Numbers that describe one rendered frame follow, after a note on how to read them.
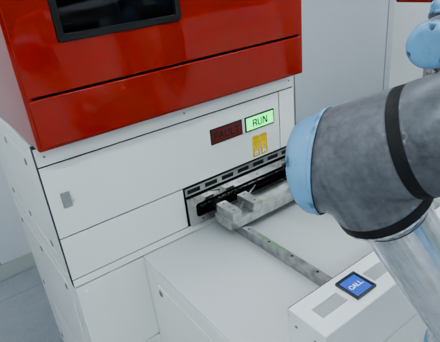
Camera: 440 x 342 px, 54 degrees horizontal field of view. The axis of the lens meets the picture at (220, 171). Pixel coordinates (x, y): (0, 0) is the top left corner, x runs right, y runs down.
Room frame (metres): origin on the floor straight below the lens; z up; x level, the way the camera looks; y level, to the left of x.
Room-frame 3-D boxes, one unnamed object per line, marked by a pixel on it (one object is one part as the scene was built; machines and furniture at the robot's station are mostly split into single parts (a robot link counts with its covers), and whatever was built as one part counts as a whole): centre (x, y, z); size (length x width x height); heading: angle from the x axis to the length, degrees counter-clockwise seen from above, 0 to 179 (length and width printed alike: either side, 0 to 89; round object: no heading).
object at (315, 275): (0.96, -0.14, 0.84); 0.50 x 0.02 x 0.03; 34
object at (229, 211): (1.11, -0.01, 0.89); 0.08 x 0.03 x 0.03; 34
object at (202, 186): (1.25, -0.07, 0.96); 0.44 x 0.01 x 0.02; 124
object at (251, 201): (1.15, -0.08, 0.89); 0.08 x 0.03 x 0.03; 34
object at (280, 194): (1.20, -0.14, 0.87); 0.36 x 0.08 x 0.03; 124
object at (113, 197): (1.15, 0.08, 1.02); 0.82 x 0.03 x 0.40; 124
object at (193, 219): (1.24, -0.08, 0.89); 0.44 x 0.02 x 0.10; 124
